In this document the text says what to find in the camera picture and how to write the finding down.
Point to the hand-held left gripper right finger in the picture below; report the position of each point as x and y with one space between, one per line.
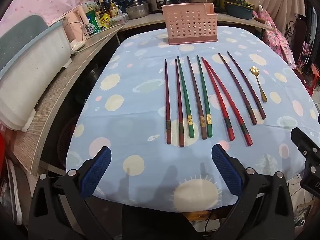
225 167

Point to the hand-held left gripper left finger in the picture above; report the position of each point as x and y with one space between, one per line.
100 165

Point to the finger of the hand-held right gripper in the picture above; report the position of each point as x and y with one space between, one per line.
306 142

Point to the red chopstick dark band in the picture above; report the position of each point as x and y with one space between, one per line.
229 133
247 140

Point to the green chopstick gold band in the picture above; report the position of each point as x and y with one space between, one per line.
209 131
191 130

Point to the brown chopstick gold band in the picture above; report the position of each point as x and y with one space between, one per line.
203 132

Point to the dark maroon chopstick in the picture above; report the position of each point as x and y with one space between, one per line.
252 118
168 135
181 140
262 113

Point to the small gold spoon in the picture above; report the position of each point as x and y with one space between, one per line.
254 70

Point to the pink perforated utensil basket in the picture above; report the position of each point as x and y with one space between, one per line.
175 41

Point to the red mesh basket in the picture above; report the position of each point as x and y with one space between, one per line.
67 137

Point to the red plastic stool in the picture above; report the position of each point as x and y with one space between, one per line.
313 80

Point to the grey wooden side counter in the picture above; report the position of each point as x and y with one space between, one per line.
50 110

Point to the blue printed tablecloth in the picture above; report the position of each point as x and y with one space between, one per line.
140 100

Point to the black metal chair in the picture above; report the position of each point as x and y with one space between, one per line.
298 37

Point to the pink floral cloth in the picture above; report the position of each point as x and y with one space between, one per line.
275 37

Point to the white plastic tub blue rim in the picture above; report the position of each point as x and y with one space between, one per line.
30 80

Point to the wooden rolling pin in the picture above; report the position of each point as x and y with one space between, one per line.
262 20

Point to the white pink kitchen appliance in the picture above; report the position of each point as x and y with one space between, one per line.
71 33

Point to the beige curtain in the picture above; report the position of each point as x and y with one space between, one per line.
275 2

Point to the pink electric kettle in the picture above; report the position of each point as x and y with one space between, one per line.
80 22

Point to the yellow packet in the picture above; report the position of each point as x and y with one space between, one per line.
105 20

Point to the blue plastic basin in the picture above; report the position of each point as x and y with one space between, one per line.
238 12

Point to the clear food container green lid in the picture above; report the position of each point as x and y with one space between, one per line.
119 19

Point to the wooden back counter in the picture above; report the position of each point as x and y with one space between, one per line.
145 21

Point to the yellow label bottle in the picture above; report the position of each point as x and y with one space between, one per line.
114 10

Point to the dark sauce bottle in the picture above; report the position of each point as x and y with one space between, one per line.
102 6

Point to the white packet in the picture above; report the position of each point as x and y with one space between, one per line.
90 6

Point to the steel pot glass lid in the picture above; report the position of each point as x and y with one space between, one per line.
137 10

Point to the pink spotted curtain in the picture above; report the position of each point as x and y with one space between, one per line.
45 0

